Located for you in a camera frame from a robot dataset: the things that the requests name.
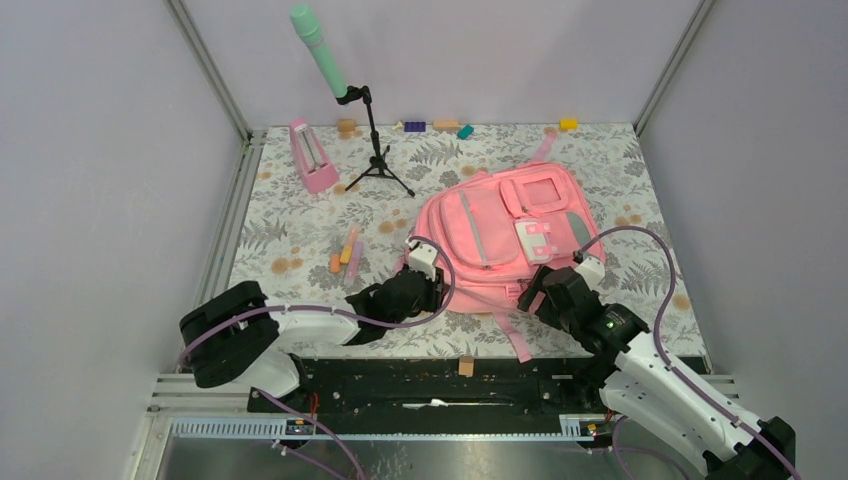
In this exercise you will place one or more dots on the teal toy block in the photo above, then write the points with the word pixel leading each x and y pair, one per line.
pixel 465 132

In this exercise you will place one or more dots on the pink school backpack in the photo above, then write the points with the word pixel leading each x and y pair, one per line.
pixel 497 229

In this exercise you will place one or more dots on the purple toy block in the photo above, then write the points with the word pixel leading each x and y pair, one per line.
pixel 414 126

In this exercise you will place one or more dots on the black microphone tripod stand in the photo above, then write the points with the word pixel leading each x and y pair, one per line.
pixel 378 167

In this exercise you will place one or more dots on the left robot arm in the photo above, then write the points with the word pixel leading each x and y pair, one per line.
pixel 237 337

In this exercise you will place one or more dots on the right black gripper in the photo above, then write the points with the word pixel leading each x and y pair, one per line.
pixel 530 293

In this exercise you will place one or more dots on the mint green microphone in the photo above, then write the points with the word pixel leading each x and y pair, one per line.
pixel 309 29

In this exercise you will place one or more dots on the tan wooden block rear left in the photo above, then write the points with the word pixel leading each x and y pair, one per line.
pixel 346 125

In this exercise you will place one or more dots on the wooden block on base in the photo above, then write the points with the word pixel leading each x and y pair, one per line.
pixel 466 366

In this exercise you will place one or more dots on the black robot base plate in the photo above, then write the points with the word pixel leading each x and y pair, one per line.
pixel 397 393

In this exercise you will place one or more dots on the yellow toy block rear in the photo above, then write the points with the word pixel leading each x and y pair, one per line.
pixel 568 124

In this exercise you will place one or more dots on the grey slotted cable duct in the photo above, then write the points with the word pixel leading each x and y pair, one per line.
pixel 286 428

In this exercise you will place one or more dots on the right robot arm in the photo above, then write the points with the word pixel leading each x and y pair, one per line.
pixel 631 374

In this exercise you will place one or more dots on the pink metronome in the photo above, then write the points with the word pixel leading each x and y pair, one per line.
pixel 310 159

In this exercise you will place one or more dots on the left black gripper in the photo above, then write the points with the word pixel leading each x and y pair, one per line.
pixel 436 291

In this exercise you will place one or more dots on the pink marker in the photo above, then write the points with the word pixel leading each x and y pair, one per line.
pixel 352 269

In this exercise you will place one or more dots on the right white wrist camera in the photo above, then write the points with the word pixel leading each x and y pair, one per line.
pixel 590 268

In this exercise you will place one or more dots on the long tan wooden block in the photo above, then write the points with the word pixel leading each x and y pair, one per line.
pixel 446 125

